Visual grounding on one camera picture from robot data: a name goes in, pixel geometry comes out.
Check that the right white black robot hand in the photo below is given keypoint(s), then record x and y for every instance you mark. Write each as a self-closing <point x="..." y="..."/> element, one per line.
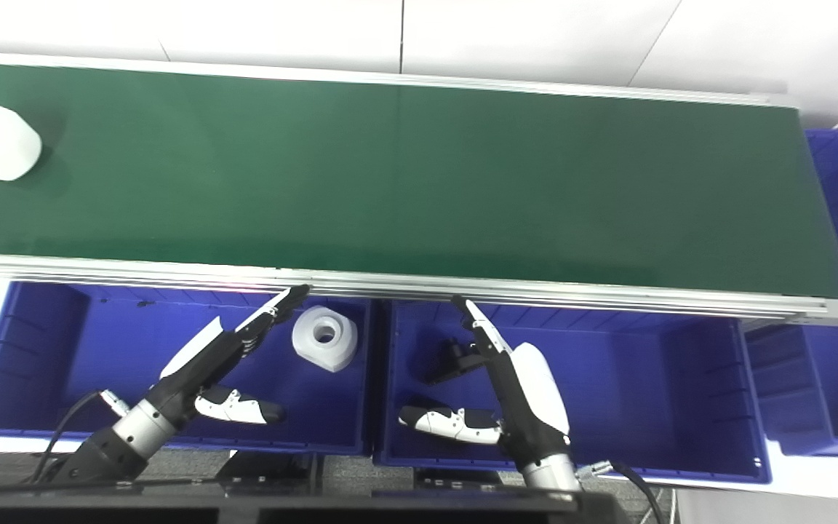
<point x="532" y="400"/>

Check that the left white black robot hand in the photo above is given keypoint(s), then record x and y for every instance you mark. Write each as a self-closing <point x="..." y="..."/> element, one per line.
<point x="197" y="367"/>

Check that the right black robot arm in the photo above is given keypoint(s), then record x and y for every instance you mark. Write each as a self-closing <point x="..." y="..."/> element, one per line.
<point x="551" y="473"/>

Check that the black plastic part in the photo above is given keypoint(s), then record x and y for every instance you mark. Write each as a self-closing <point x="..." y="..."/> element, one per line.
<point x="455" y="362"/>

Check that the white part with hole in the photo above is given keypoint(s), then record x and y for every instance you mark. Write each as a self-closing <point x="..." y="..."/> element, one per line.
<point x="324" y="338"/>

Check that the green conveyor belt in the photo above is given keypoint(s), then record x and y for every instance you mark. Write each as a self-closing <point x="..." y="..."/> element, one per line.
<point x="419" y="182"/>

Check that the black robot torso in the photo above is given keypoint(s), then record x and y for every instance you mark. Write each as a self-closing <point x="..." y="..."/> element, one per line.
<point x="281" y="506"/>

